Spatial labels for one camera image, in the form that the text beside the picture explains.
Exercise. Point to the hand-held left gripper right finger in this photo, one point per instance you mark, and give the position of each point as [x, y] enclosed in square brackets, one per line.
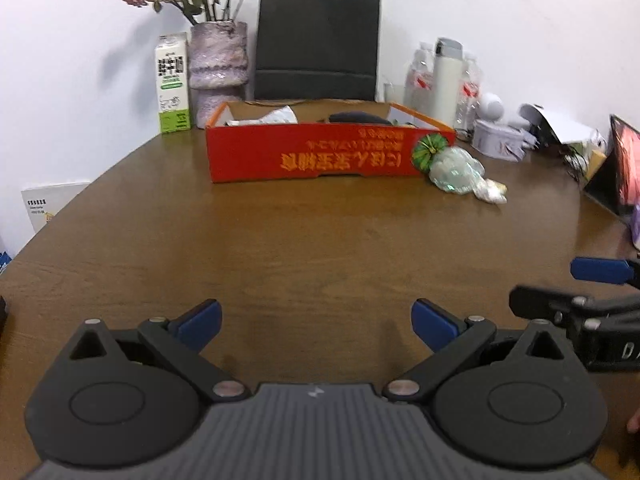
[431, 326]

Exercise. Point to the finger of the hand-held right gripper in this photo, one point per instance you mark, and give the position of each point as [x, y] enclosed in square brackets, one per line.
[542, 301]
[597, 270]

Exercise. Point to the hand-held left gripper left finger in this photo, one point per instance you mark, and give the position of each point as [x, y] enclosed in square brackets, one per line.
[200, 323]

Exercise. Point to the red cardboard box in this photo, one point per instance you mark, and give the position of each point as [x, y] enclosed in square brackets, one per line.
[310, 152]

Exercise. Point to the dark blue case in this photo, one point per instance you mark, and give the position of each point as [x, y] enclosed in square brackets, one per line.
[357, 117]

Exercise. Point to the brown wooden desktop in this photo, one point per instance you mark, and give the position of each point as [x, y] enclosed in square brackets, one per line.
[325, 250]

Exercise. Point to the person's right hand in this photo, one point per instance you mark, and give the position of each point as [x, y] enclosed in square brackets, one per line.
[634, 420]

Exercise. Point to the lilac object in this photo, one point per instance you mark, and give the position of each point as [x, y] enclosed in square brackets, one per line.
[635, 227]

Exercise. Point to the tablet with dark stand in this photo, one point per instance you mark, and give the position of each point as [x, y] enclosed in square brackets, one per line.
[617, 170]

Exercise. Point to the white power adapter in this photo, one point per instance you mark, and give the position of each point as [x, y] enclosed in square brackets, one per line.
[531, 140]

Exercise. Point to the clear plastic bag green ribbon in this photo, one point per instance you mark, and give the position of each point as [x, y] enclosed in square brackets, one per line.
[457, 172]

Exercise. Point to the white round device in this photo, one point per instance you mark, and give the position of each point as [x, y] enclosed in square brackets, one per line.
[495, 139]

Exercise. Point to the green striped round toy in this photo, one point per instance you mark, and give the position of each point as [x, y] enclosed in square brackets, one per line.
[429, 152]

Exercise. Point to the white printed board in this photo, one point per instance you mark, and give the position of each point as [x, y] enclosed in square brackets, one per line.
[50, 205]

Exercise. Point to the blue box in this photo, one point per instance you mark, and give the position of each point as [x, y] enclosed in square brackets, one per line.
[5, 261]

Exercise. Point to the clear red-label water bottle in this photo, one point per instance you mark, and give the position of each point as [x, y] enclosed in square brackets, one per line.
[419, 80]
[471, 95]

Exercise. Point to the white paper in box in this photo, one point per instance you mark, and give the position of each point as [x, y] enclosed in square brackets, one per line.
[275, 116]

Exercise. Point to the clear drinking glass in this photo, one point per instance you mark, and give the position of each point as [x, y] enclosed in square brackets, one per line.
[392, 92]

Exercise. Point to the white thermos bottle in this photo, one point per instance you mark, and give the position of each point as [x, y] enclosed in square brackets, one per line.
[446, 85]

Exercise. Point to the white green milk carton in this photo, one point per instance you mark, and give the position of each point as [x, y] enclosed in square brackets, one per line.
[172, 85]

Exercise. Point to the lilac textured vase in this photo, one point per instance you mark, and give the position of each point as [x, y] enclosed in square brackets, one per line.
[217, 70]

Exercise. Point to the black paper bag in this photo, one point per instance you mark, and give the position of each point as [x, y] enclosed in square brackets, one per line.
[317, 45]

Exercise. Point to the white round camera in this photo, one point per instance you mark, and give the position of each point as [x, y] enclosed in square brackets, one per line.
[491, 106]

